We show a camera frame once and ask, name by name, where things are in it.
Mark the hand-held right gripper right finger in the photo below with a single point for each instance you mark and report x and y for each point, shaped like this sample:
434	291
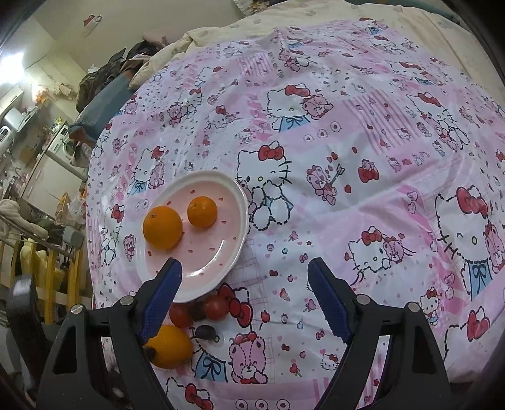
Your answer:
329	299

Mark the red cherry tomato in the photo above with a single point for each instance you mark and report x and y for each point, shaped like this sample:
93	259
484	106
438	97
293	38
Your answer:
180	316
215	307

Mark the grey pad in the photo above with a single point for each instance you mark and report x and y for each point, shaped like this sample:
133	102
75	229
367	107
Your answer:
73	236

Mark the pink white plate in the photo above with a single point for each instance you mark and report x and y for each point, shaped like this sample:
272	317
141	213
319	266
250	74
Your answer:
215	252

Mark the beige towel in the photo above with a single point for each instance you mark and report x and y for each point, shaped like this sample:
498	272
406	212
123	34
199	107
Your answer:
17	215

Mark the dark clothes pile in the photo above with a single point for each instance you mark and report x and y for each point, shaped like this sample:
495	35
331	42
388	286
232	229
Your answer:
103	77

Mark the blue pillow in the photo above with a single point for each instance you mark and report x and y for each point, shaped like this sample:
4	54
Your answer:
104	112

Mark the large orange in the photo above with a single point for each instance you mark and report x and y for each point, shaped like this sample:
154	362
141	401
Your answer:
162	227

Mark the yellow wooden frame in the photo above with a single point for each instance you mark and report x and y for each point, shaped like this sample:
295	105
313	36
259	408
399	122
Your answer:
53	272

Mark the pink cat print blanket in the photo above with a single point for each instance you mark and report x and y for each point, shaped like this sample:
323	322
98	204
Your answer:
335	157

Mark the white washing machine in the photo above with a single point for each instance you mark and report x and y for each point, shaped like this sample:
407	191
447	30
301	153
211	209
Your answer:
62	145

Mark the dark grape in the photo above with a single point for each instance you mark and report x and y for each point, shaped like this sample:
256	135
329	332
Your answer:
206	332

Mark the cream quilt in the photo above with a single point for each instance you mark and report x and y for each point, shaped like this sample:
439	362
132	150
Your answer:
414	23

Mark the white cabinet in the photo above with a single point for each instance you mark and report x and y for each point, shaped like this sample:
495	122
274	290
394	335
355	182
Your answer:
53	173

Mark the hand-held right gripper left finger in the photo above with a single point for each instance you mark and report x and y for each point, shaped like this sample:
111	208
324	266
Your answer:
161	295

